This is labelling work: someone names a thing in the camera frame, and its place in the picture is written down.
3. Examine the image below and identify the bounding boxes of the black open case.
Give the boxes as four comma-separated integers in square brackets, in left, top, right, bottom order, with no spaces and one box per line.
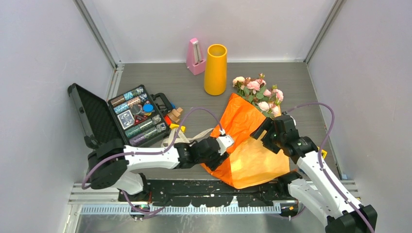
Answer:
[68,83,173,149]

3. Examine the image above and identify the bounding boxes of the wooden blocks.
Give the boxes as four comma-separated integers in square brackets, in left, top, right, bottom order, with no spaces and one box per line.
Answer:
[168,107,183,124]

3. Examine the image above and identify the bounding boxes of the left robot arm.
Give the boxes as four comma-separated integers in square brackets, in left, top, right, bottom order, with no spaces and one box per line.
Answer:
[82,135,234,201]

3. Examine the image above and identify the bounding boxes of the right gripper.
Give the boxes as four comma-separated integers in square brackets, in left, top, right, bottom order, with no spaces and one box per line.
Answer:
[250,117,285,154]

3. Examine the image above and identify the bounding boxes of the pink flower bouquet orange wrap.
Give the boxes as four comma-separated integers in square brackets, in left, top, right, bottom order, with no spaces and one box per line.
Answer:
[232,73,284,118]

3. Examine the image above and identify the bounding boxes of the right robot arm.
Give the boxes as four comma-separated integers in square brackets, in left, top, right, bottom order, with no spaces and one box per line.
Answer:
[250,115,378,233]

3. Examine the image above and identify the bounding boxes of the cream ribbon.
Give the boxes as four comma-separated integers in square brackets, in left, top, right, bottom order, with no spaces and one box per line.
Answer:
[161,128,213,147]

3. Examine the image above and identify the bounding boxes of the orange yellow wrapping paper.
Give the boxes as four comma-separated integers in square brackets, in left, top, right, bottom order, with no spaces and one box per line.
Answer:
[201,93,290,189]

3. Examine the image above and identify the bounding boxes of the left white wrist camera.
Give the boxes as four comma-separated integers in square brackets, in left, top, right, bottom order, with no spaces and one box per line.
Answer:
[216,135,234,155]

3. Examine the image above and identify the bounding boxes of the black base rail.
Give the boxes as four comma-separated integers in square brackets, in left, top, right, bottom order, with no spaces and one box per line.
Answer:
[128,180,300,207]

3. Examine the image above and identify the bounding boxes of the colourful toy brick stack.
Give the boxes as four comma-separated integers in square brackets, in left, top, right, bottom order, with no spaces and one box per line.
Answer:
[319,150,327,159]

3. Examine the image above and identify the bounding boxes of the yellow vase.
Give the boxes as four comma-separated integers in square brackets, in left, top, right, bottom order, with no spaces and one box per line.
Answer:
[204,44,227,96]

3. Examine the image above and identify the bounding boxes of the pink metronome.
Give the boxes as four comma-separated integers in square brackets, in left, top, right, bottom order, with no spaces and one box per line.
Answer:
[186,37,206,75]

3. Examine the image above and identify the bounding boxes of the red block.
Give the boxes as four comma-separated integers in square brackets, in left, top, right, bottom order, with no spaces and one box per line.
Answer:
[164,115,172,126]

